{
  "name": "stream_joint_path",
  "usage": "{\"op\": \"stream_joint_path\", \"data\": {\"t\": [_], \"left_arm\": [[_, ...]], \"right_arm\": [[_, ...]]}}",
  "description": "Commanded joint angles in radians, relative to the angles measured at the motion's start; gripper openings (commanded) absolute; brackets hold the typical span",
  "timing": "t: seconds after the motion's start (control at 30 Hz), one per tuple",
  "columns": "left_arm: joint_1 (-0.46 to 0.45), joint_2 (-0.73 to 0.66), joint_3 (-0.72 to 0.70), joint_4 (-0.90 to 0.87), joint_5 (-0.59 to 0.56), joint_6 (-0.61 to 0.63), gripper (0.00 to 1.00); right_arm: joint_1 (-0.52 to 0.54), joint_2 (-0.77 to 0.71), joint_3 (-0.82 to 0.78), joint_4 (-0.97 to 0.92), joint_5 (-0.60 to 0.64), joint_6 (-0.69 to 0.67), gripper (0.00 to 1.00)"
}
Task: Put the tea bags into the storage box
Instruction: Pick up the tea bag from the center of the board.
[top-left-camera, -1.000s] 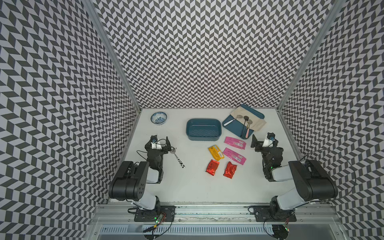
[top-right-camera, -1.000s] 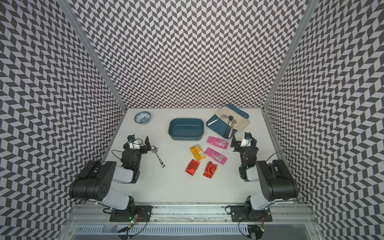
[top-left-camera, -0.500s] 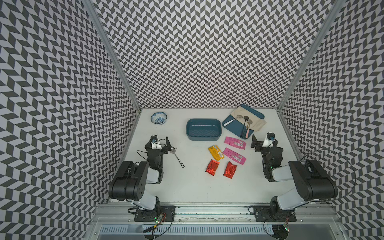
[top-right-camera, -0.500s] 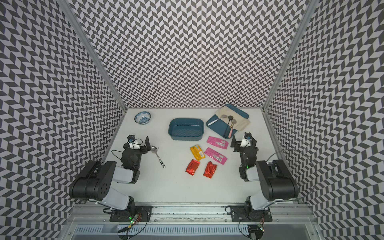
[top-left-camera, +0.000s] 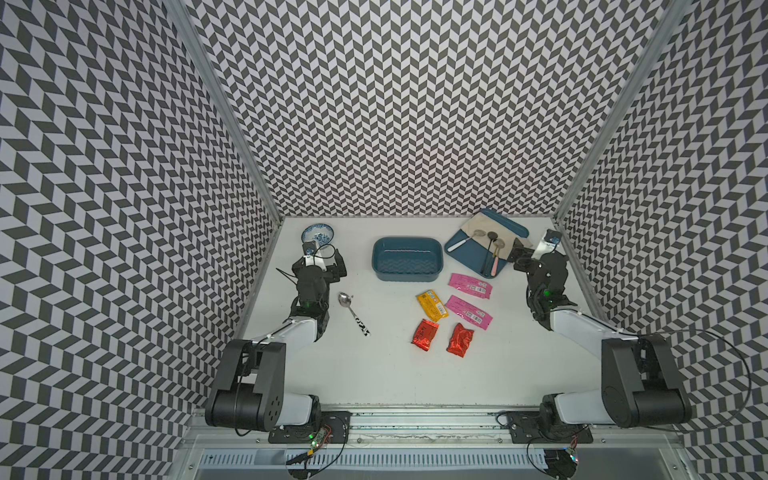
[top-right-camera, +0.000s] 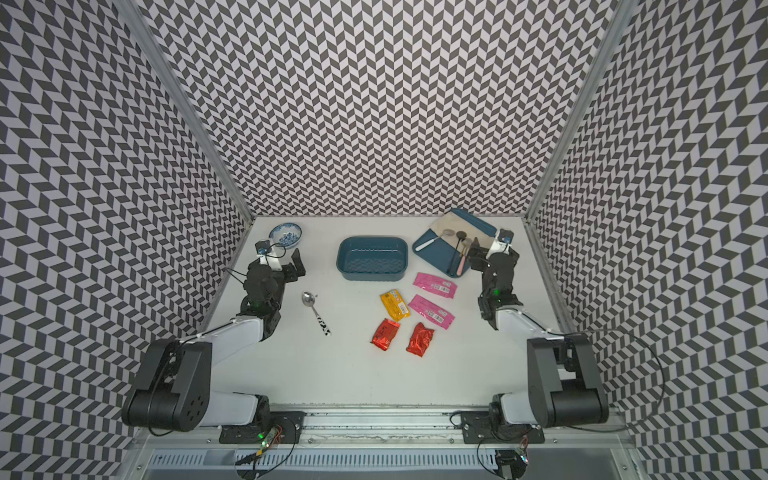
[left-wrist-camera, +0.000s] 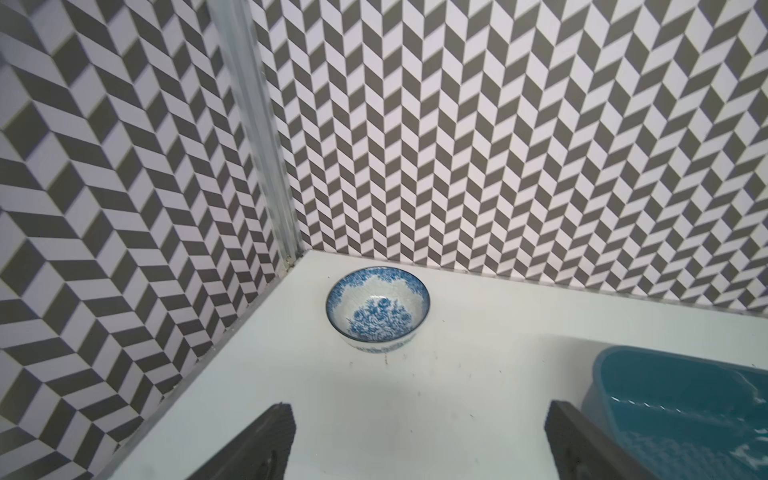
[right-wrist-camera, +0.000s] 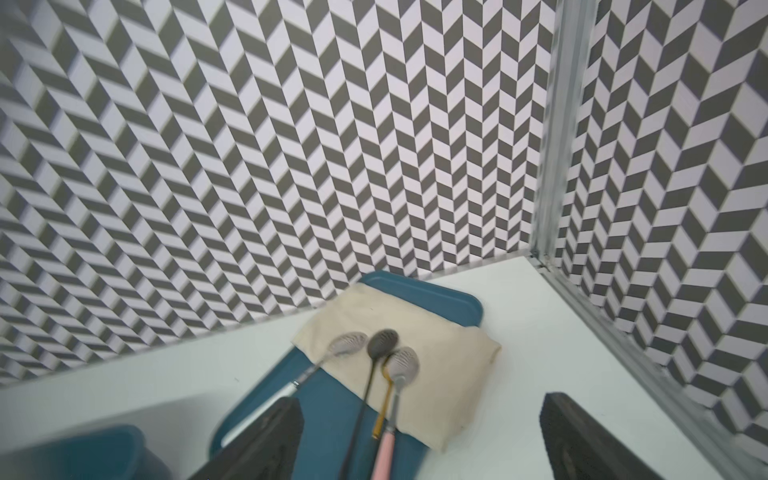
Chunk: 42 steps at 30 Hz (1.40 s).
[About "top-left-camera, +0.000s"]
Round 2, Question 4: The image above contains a pink tea bag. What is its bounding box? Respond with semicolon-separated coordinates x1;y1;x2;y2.
445;296;493;330
448;273;492;299

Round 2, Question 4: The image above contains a teal plastic storage box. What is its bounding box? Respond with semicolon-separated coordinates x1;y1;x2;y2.
371;236;444;282

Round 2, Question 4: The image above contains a red tea bag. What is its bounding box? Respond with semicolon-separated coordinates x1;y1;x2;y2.
412;319;439;351
446;324;474;358

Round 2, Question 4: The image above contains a yellow tea bag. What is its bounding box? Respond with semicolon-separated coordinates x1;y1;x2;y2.
416;289;450;322

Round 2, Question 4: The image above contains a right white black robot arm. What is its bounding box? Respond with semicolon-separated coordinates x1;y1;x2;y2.
509;241;693;441

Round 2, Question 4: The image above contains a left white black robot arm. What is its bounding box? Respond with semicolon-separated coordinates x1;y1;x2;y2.
204;243;347;435

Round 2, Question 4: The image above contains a teal box lid tray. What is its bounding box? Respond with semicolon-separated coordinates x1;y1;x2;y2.
444;208;511;278

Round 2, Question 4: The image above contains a blue white ceramic bowl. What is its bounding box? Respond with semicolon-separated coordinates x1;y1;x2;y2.
301;223;335;247

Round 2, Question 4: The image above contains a beige cloth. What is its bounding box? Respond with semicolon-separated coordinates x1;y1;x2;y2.
461;212;533;260

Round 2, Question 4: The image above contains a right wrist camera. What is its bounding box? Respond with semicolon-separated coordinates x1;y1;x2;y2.
532;229;562;259

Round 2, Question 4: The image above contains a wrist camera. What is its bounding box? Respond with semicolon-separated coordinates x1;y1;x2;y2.
302;240;326;270
532;229;562;259

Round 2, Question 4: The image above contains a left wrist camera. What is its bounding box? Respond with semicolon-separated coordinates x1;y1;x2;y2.
302;240;326;270

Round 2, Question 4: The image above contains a cow pattern handle spoon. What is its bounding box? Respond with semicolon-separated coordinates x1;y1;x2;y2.
338;292;370;336

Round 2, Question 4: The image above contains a pink handle spoon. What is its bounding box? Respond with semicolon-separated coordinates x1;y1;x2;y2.
490;239;505;278

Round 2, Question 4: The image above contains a dark handle spoon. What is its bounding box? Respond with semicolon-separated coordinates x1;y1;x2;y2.
480;231;498;276

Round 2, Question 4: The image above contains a white handle spoon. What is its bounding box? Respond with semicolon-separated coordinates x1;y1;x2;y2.
446;229;486;252

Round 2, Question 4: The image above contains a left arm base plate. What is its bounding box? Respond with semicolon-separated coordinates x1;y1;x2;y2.
268;410;352;445

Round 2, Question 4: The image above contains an aluminium front rail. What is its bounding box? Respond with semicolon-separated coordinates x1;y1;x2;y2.
178;404;683;451

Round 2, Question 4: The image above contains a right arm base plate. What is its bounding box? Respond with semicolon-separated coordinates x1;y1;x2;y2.
502;410;594;445

